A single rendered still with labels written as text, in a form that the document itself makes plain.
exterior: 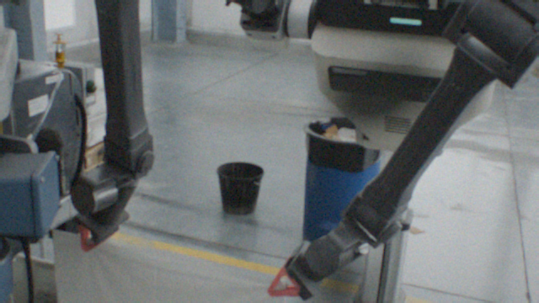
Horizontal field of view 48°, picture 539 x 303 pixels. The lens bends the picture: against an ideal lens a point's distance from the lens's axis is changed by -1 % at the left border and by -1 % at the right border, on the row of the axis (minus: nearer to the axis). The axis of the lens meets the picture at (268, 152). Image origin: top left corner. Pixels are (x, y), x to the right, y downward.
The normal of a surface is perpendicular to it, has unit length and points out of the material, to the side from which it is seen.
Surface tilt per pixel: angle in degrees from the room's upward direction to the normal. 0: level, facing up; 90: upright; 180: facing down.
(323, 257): 78
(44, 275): 90
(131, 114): 103
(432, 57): 40
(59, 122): 90
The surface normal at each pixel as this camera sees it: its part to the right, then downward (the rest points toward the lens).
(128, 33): 0.81, 0.47
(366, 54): -0.17, -0.54
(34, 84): 0.95, 0.15
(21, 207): 0.09, 0.33
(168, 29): -0.33, 0.29
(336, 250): -0.49, 0.06
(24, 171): 0.04, -0.94
